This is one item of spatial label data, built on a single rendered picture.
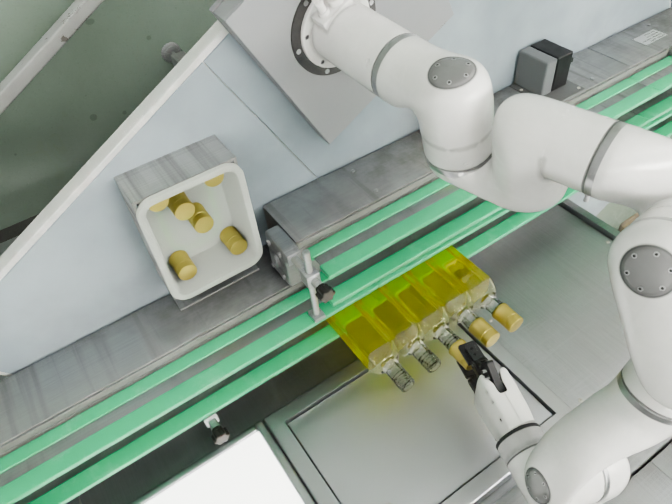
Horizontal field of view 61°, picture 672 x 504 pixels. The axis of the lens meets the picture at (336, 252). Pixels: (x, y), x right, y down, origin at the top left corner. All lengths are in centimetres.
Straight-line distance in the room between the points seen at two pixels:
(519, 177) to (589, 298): 69
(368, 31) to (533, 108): 26
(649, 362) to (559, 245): 84
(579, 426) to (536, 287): 63
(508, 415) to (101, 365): 66
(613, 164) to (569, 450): 34
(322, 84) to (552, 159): 44
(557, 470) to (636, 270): 30
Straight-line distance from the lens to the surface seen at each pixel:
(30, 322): 106
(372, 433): 109
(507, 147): 69
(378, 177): 110
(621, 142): 66
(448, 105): 71
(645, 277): 60
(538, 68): 133
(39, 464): 103
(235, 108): 95
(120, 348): 106
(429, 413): 111
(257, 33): 87
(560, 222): 152
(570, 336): 129
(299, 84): 94
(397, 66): 77
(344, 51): 84
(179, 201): 92
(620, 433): 76
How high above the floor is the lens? 152
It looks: 37 degrees down
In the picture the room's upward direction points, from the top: 136 degrees clockwise
